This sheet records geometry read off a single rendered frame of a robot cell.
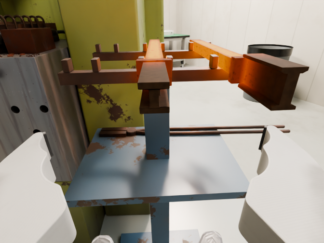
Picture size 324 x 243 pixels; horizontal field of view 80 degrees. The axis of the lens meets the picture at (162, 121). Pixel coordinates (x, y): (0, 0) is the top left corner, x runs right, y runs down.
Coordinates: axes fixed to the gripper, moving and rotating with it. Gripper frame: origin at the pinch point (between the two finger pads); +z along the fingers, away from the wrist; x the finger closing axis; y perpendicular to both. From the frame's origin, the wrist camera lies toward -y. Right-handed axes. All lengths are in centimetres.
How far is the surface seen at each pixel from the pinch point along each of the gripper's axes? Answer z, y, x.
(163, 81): 5.2, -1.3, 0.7
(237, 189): 18.1, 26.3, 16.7
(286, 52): 218, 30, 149
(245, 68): 14.3, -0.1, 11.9
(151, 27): 107, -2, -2
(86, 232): 43, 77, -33
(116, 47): 41.4, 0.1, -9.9
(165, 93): 8.6, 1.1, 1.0
